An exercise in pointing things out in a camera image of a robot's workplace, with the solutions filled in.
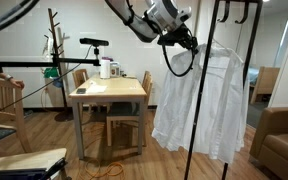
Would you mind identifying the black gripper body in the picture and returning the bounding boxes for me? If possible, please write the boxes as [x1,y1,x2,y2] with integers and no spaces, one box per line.
[158,24,198,54]

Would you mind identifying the white shirt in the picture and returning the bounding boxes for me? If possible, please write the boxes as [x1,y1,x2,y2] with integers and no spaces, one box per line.
[152,44,249,163]

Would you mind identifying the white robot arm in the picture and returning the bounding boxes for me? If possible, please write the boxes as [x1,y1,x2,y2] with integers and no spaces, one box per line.
[105,0,198,52]

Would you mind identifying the person's hand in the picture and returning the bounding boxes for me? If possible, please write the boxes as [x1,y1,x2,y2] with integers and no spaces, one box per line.
[7,78,25,89]

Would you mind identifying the black metal clothes rack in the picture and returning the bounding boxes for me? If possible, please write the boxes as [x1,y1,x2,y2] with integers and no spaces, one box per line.
[183,0,263,180]

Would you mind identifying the clear jar with lid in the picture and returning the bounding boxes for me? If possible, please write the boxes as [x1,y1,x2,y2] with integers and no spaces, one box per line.
[110,62,120,77]

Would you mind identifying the white paper towel roll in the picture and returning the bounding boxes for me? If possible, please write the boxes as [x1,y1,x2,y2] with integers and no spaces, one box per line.
[100,60,110,79]

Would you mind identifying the wooden chair right of table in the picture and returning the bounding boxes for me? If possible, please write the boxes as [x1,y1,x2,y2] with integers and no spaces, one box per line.
[106,71,153,146]

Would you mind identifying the white paper on table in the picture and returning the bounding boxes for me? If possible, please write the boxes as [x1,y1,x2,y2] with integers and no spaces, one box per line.
[86,84,106,94]

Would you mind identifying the wooden dining table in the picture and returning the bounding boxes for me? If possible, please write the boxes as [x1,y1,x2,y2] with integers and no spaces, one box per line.
[69,76,146,159]

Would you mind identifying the wooden chair behind table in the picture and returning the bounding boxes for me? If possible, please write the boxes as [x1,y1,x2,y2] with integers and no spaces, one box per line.
[72,69,110,112]

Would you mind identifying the black phone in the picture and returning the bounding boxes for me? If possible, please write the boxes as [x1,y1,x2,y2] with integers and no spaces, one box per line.
[76,88,86,94]

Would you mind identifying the wooden coat tree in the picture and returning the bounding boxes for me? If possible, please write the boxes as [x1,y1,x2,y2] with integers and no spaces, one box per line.
[48,8,71,122]

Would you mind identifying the brown leather armchair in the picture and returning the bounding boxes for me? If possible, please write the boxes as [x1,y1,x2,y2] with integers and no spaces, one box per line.
[250,107,288,180]

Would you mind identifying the wooden chair at left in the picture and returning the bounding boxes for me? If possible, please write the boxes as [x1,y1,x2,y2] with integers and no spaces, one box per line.
[0,80,32,152]

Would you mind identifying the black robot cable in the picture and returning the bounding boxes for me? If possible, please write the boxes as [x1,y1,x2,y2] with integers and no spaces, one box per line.
[161,29,196,78]

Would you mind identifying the black camera on boom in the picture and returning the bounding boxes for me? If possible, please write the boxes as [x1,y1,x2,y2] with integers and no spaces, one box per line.
[79,38,109,47]

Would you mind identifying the orange extension cable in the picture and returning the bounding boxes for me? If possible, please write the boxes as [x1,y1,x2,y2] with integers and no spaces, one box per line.
[75,119,126,180]

